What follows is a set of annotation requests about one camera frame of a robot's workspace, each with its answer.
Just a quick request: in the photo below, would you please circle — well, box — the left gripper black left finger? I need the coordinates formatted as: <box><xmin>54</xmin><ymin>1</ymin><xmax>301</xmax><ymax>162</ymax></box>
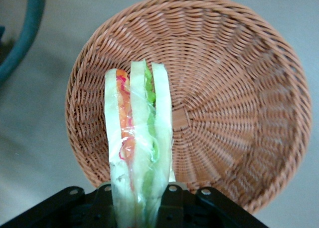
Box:
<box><xmin>0</xmin><ymin>182</ymin><xmax>118</xmax><ymax>228</ymax></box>

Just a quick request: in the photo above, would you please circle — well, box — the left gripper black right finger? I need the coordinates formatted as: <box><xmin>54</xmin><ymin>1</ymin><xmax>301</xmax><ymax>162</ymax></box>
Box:
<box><xmin>156</xmin><ymin>182</ymin><xmax>269</xmax><ymax>228</ymax></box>

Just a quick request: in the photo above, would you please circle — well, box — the triangle sandwich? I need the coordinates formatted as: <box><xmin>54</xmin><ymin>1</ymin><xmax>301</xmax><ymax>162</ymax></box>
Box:
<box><xmin>103</xmin><ymin>59</ymin><xmax>176</xmax><ymax>228</ymax></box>

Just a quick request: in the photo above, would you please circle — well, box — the empty brown wicker basket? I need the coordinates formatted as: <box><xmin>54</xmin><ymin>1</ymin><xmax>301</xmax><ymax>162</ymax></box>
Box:
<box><xmin>64</xmin><ymin>0</ymin><xmax>313</xmax><ymax>215</ymax></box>

